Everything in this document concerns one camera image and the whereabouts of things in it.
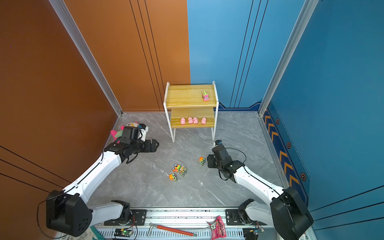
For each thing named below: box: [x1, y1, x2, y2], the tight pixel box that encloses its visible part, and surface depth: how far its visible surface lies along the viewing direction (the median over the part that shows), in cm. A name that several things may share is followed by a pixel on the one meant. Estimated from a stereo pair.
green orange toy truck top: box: [198, 156, 206, 166], surface depth 93 cm
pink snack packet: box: [206, 215, 227, 240], surface depth 71 cm
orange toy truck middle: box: [172, 164, 182, 173], surface depth 89 cm
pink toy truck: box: [202, 90, 210, 102], surface depth 82 cm
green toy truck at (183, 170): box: [179, 166, 188, 177], surface depth 89 cm
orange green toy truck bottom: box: [168, 173, 178, 182], surface depth 87 cm
